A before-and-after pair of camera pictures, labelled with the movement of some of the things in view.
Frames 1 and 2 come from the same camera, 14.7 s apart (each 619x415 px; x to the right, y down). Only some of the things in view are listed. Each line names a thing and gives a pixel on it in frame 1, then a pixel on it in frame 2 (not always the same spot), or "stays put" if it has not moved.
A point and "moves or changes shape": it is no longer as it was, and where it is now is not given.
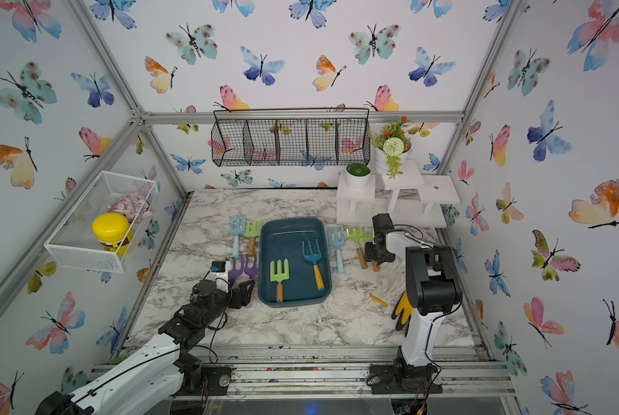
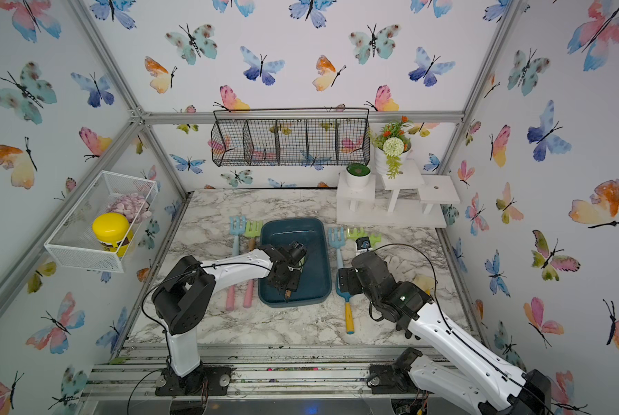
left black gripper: [245, 296] to [293, 286]
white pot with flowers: [392, 143] stays put
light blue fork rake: [237, 227] stays put
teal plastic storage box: [281, 239] stays put
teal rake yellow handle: [314, 258] to [349, 320]
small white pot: [357, 175] stays put
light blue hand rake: [338, 242] stays put
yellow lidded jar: [113, 233] stays put
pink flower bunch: [133, 206] stays put
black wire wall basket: [290, 137] stays put
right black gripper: [368, 254] to [351, 273]
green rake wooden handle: [362, 258] moves or changes shape
